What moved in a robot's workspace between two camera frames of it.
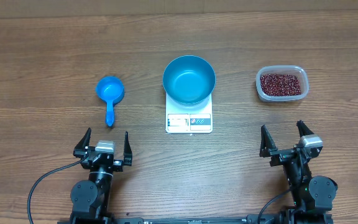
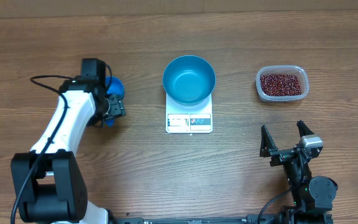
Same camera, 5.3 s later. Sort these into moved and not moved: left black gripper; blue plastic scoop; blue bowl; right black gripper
Moved: left black gripper
Not moved: right black gripper; blue bowl; blue plastic scoop
